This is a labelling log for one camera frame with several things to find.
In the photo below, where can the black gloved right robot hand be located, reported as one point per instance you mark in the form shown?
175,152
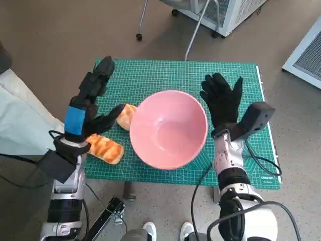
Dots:
223,105

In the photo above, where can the pink bowl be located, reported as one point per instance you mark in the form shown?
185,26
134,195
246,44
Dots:
170,135

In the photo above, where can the round toy bread bun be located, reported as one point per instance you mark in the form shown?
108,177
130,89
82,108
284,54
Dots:
126,116

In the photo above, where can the long toy bread loaf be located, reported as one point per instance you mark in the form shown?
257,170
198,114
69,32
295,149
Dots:
107,149

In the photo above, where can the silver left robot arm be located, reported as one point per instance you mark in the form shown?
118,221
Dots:
65,211

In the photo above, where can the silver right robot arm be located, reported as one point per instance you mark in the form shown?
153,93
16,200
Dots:
228,155

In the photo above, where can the green cutting mat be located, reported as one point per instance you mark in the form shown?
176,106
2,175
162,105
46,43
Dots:
175,75

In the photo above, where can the grey table leg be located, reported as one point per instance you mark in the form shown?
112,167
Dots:
129,192
216,195

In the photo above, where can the white unit with grille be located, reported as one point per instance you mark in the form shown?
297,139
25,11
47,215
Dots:
306,55
238,15

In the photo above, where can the robot's right white shoe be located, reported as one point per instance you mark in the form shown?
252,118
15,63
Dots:
186,229

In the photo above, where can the robot's white shoe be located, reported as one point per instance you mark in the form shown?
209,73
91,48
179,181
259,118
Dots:
149,229
186,229

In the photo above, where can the robot's left white shoe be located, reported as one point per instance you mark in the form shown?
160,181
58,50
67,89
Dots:
149,229

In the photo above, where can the black and silver metal stand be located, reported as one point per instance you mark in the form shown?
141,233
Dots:
110,213

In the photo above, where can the pale cloth cover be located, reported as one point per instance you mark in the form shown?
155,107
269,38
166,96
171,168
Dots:
20,113

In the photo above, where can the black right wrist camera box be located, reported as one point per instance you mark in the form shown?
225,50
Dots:
258,115

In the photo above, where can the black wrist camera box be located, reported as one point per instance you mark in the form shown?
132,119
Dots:
55,165
258,115

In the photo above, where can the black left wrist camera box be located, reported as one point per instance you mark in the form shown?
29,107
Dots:
55,165

